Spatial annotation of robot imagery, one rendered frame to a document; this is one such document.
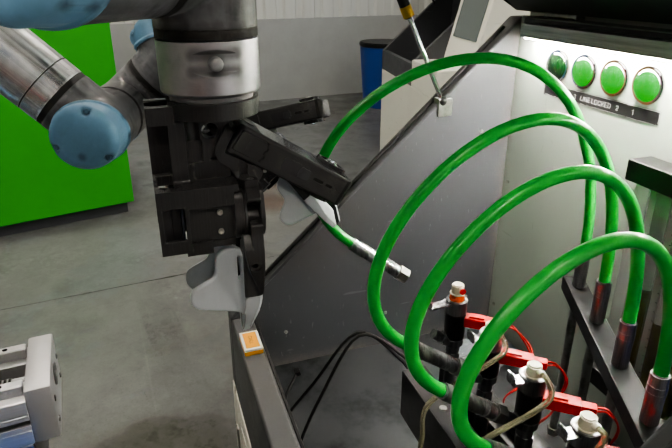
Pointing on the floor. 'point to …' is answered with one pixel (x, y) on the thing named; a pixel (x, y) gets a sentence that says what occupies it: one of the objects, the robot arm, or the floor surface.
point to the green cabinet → (116, 189)
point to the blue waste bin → (372, 65)
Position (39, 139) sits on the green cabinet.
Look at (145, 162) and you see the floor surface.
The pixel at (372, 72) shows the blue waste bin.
